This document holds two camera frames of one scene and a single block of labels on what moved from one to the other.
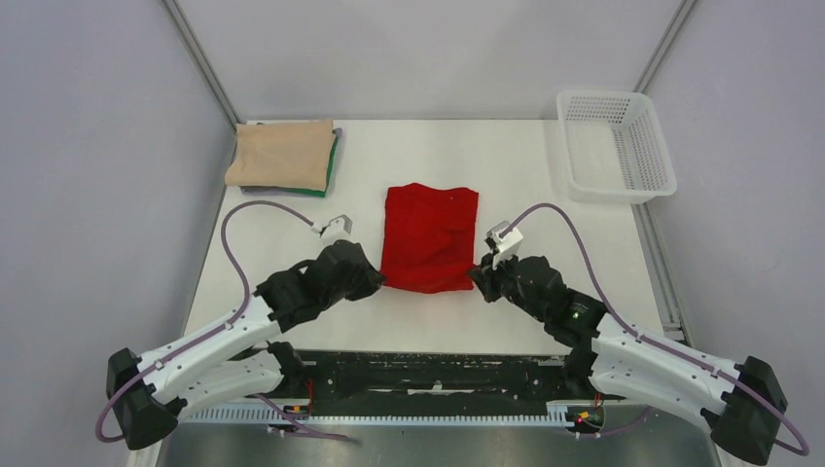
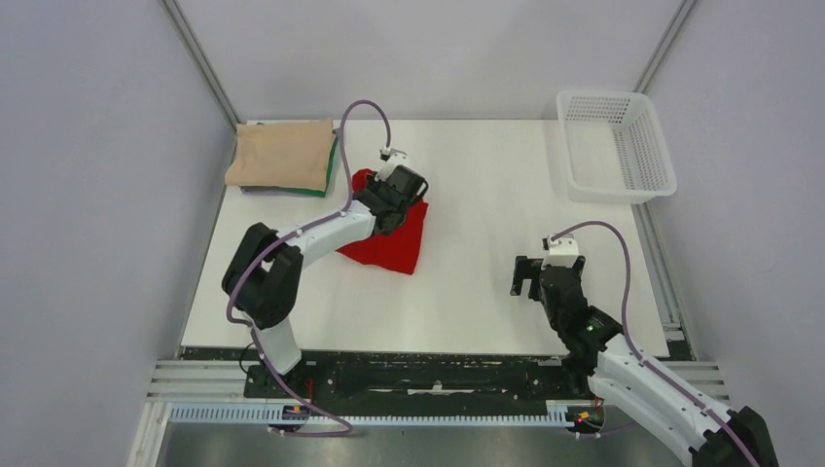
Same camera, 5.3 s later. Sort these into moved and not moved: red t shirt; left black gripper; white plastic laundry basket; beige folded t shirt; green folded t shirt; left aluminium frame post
Moved: red t shirt; left black gripper
Not moved: green folded t shirt; beige folded t shirt; left aluminium frame post; white plastic laundry basket
